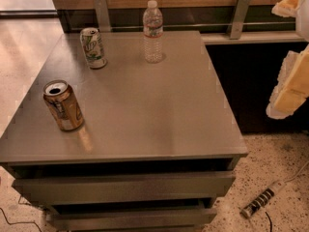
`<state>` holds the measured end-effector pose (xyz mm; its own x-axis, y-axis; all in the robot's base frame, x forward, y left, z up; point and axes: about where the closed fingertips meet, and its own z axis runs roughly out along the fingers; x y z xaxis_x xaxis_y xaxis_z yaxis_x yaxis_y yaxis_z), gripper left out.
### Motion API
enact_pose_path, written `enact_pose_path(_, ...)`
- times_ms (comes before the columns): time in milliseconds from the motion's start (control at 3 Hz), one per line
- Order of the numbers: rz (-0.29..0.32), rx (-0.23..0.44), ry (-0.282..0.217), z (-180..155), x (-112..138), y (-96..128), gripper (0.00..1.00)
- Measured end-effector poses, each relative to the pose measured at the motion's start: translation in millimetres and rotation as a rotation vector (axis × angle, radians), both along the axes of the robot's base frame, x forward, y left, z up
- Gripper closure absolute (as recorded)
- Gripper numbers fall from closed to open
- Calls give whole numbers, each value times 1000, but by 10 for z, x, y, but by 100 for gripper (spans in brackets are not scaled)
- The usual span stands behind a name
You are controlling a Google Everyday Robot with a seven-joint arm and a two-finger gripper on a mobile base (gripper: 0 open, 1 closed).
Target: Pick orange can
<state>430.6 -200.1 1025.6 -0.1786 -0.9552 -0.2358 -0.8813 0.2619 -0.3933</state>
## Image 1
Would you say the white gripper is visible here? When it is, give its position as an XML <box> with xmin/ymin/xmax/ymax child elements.
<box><xmin>266</xmin><ymin>0</ymin><xmax>309</xmax><ymax>120</ymax></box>

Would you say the orange soda can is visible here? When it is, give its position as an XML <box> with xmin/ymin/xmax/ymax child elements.
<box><xmin>43</xmin><ymin>80</ymin><xmax>84</xmax><ymax>131</ymax></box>

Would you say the green white soda can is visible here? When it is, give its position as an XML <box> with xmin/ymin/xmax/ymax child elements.
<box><xmin>80</xmin><ymin>27</ymin><xmax>107</xmax><ymax>70</ymax></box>

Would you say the clear plastic water bottle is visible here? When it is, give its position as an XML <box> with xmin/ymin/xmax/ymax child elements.
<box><xmin>143</xmin><ymin>0</ymin><xmax>163</xmax><ymax>63</ymax></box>

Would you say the grey drawer cabinet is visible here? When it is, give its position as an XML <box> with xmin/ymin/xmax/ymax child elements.
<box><xmin>0</xmin><ymin>31</ymin><xmax>247</xmax><ymax>232</ymax></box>

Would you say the white power strip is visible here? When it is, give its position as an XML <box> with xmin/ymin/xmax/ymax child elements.
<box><xmin>240</xmin><ymin>180</ymin><xmax>287</xmax><ymax>218</ymax></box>

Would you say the lower grey drawer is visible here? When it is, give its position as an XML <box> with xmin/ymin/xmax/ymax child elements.
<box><xmin>48</xmin><ymin>208</ymin><xmax>216</xmax><ymax>231</ymax></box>

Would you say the grey drawer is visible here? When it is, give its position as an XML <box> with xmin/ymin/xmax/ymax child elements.
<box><xmin>14</xmin><ymin>171</ymin><xmax>235</xmax><ymax>206</ymax></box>
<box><xmin>48</xmin><ymin>208</ymin><xmax>216</xmax><ymax>231</ymax></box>

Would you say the upper grey drawer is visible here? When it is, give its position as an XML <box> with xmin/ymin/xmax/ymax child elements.
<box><xmin>14</xmin><ymin>171</ymin><xmax>235</xmax><ymax>206</ymax></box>

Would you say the horizontal metal rail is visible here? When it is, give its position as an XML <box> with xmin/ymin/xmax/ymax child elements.
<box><xmin>69</xmin><ymin>20</ymin><xmax>296</xmax><ymax>32</ymax></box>

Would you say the right metal bracket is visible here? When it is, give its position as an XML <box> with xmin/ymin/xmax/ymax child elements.
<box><xmin>229</xmin><ymin>0</ymin><xmax>251</xmax><ymax>40</ymax></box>

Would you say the metal bracket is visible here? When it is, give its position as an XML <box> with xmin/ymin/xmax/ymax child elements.
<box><xmin>229</xmin><ymin>0</ymin><xmax>251</xmax><ymax>40</ymax></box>
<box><xmin>94</xmin><ymin>0</ymin><xmax>112</xmax><ymax>33</ymax></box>

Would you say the left metal bracket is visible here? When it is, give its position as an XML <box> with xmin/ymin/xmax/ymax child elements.
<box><xmin>94</xmin><ymin>0</ymin><xmax>112</xmax><ymax>33</ymax></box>

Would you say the black floor cable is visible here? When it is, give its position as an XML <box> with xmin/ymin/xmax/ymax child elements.
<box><xmin>0</xmin><ymin>195</ymin><xmax>43</xmax><ymax>232</ymax></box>

